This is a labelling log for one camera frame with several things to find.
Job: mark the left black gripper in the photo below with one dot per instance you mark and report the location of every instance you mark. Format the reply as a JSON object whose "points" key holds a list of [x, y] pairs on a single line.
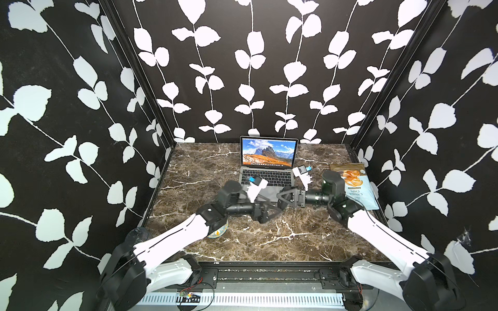
{"points": [[260, 216]]}

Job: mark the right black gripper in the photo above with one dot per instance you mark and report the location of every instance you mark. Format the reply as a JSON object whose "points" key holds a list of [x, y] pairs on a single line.
{"points": [[300, 197]]}

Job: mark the silver laptop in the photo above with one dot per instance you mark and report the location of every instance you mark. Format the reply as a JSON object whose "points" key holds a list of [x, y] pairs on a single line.
{"points": [[270, 158]]}

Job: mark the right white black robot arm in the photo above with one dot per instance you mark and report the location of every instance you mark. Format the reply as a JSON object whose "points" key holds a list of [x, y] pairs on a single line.
{"points": [[423, 280]]}

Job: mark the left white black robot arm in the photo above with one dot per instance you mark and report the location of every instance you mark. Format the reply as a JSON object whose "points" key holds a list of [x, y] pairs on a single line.
{"points": [[135, 270]]}

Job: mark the yellow blue patterned bowl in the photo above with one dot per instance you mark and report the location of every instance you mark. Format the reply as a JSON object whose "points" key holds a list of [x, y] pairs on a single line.
{"points": [[218, 233]]}

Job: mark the light blue chips bag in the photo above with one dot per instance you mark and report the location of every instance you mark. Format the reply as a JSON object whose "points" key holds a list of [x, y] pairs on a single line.
{"points": [[357, 184]]}

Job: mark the clear plastic cup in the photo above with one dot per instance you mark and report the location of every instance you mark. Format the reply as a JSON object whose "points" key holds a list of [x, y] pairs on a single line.
{"points": [[137, 235]]}

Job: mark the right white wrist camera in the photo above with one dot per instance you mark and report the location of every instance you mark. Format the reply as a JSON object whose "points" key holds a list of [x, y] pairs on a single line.
{"points": [[302, 172]]}

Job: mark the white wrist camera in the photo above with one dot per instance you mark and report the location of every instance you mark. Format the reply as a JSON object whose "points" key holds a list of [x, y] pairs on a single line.
{"points": [[256, 184], [302, 172]]}

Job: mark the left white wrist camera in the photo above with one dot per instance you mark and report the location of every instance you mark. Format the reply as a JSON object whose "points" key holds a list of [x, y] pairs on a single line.
{"points": [[256, 184]]}

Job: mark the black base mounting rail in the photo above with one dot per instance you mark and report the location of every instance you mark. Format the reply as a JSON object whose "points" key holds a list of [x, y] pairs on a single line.
{"points": [[325, 274]]}

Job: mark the white perforated cable strip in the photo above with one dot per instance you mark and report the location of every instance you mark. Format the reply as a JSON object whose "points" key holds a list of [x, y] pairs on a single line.
{"points": [[230, 299]]}

